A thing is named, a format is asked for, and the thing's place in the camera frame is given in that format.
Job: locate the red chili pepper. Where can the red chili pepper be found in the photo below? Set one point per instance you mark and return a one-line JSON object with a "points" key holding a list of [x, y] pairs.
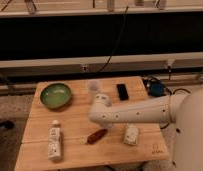
{"points": [[96, 136]]}

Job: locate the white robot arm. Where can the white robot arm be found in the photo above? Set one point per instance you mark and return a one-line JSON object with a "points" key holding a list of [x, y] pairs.
{"points": [[184, 110]]}

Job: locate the clear plastic cup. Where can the clear plastic cup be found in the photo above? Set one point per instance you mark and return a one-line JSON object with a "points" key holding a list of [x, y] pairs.
{"points": [[93, 86]]}

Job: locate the black rectangular block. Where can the black rectangular block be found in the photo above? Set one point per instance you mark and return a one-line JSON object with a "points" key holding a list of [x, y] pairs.
{"points": [[122, 92]]}

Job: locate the green ceramic bowl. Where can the green ceramic bowl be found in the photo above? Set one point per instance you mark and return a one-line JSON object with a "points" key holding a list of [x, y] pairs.
{"points": [[55, 95]]}

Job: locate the blue power adapter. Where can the blue power adapter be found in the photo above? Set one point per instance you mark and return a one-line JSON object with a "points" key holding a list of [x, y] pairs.
{"points": [[156, 90]]}

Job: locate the white plastic bottle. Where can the white plastic bottle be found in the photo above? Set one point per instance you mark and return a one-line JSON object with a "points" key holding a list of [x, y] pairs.
{"points": [[54, 146]]}

